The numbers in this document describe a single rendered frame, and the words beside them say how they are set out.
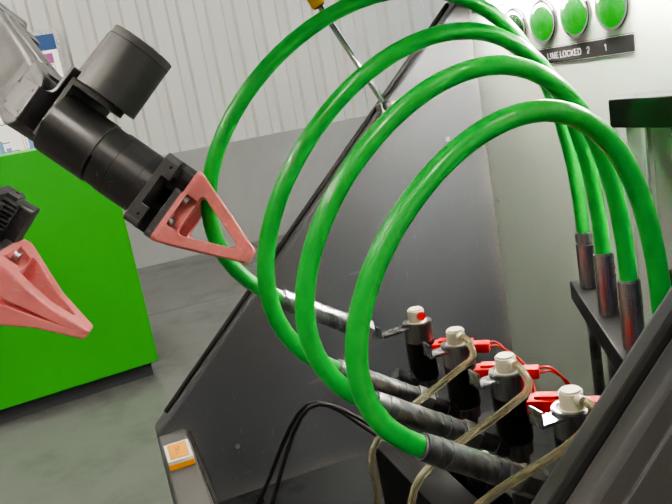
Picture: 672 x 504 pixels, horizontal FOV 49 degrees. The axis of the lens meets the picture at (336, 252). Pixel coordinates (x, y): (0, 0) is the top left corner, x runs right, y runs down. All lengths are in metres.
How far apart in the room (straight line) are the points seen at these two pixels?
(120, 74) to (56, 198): 3.29
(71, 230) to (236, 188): 3.51
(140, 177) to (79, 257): 3.34
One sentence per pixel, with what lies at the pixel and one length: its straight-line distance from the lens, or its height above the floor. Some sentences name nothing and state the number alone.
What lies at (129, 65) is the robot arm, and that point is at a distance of 0.65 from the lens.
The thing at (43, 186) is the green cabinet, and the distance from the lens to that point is 3.92.
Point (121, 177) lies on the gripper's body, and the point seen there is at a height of 1.31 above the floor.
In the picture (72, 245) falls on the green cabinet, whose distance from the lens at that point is 3.96.
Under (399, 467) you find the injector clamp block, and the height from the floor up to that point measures 0.98.
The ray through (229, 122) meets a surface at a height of 1.34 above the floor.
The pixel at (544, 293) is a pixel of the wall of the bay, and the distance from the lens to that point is 1.05.
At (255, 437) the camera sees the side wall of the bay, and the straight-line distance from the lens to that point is 1.05.
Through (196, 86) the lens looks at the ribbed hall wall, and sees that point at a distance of 7.20.
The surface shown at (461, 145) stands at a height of 1.30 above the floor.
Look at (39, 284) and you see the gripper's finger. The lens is 0.54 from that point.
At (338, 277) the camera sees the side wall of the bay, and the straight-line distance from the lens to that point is 1.02.
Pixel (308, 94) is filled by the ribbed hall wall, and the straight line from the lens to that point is 7.43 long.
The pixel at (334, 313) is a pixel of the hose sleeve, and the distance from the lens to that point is 0.68.
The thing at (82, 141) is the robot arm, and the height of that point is 1.34.
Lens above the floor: 1.35
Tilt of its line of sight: 13 degrees down
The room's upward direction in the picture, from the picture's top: 10 degrees counter-clockwise
